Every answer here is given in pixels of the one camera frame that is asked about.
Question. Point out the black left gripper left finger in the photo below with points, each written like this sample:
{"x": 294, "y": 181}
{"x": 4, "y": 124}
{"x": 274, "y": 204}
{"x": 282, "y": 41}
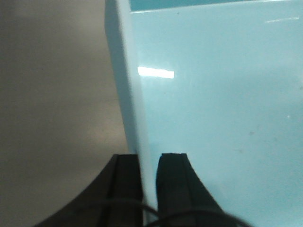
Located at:
{"x": 119, "y": 179}

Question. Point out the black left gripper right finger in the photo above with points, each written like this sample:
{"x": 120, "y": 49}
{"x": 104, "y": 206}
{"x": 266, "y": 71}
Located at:
{"x": 180, "y": 198}

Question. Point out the light blue plastic bin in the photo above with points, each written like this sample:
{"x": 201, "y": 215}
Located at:
{"x": 222, "y": 82}

